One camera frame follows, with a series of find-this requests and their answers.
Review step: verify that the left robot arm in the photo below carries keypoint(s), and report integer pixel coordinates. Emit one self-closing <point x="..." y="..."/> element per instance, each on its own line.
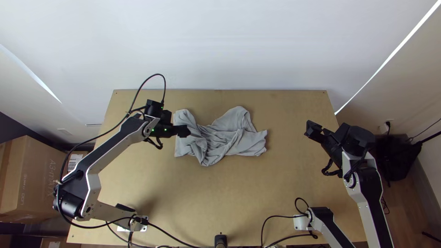
<point x="103" y="151"/>

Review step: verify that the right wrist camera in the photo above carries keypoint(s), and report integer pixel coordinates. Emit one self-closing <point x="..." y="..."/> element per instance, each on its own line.
<point x="314" y="125"/>

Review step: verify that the labelled cardboard box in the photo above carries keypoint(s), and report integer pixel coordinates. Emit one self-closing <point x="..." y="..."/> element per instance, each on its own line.
<point x="77" y="162"/>

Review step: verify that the grey t-shirt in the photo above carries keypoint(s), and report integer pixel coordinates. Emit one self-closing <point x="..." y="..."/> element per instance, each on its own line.
<point x="224" y="137"/>

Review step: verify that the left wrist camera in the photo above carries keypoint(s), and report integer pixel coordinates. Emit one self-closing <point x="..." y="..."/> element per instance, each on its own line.
<point x="154" y="107"/>

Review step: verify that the wall vent slot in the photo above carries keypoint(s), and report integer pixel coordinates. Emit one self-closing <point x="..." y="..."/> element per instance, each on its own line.
<point x="93" y="124"/>

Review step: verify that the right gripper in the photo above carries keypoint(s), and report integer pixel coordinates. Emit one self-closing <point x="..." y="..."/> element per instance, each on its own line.
<point x="329" y="144"/>

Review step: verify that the large cardboard box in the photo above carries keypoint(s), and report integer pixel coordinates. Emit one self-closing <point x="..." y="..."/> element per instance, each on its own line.
<point x="24" y="175"/>

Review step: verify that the black mounting post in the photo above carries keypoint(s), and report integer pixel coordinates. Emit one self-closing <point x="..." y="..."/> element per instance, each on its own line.
<point x="221" y="241"/>

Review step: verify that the black bag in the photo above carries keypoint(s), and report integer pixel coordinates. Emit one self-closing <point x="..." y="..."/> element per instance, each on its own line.
<point x="396" y="155"/>

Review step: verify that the white wall plate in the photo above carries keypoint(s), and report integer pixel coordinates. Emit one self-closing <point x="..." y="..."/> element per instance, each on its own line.
<point x="64" y="132"/>

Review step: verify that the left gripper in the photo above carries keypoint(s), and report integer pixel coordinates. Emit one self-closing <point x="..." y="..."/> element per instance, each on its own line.
<point x="167" y="131"/>

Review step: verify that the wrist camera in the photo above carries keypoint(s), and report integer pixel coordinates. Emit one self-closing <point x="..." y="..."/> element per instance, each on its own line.
<point x="314" y="125"/>
<point x="154" y="107"/>

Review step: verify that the white wall outlet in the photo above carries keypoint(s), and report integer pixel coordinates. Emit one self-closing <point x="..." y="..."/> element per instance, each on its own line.
<point x="386" y="126"/>

